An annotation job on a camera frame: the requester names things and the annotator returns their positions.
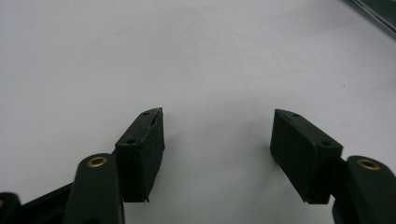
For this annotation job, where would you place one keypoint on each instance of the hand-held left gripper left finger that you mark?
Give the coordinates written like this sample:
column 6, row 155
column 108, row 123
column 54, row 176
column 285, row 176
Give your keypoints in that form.
column 140, row 161

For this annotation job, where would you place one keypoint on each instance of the dark metal rail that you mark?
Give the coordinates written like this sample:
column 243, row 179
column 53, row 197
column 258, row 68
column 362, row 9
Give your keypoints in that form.
column 378, row 14

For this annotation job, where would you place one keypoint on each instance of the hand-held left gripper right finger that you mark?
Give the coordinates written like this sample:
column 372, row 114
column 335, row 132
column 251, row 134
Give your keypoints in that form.
column 300, row 155

